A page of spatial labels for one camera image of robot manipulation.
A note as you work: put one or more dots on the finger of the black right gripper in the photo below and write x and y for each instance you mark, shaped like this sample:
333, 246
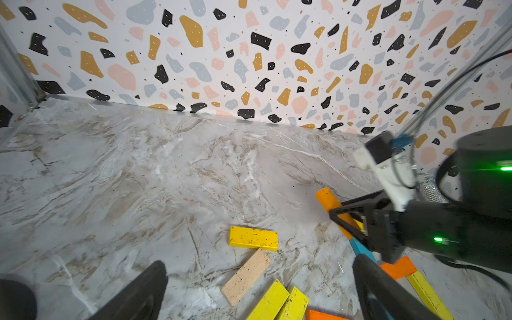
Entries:
365, 204
349, 231

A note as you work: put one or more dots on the aluminium corner post left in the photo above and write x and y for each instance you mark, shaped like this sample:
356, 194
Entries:
18, 78

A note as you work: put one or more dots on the silver glitter microphone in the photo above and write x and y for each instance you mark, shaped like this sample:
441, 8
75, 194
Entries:
428, 190

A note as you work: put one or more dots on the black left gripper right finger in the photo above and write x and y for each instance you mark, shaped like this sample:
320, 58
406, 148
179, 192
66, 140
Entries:
381, 297

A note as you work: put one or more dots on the orange block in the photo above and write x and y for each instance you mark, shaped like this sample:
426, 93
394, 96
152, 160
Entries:
402, 268
316, 315
328, 201

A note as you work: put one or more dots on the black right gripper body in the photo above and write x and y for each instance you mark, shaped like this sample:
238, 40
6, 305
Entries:
450, 231

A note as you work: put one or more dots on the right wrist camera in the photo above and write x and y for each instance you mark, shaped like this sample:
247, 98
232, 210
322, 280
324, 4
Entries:
391, 167

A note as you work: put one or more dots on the natural wood block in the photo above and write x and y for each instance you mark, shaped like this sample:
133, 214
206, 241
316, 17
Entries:
245, 278

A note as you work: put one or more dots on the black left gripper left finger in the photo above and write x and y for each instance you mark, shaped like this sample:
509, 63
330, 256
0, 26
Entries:
141, 299

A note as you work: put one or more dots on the yellow-green block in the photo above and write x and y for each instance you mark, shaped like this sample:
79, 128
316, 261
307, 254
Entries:
428, 296

